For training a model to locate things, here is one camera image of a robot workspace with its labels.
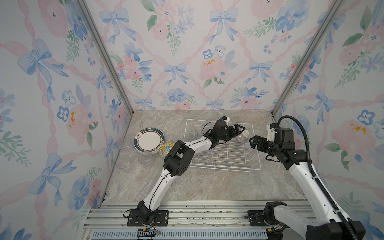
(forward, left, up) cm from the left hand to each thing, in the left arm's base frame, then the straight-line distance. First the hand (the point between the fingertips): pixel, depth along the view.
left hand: (244, 130), depth 90 cm
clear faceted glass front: (-13, +60, -13) cm, 63 cm away
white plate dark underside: (0, +61, -12) cm, 62 cm away
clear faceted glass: (-14, +73, -15) cm, 76 cm away
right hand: (-11, -3, +6) cm, 13 cm away
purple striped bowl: (-1, -1, -7) cm, 7 cm away
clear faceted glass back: (-2, +75, -12) cm, 76 cm away
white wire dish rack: (-9, +9, -13) cm, 18 cm away
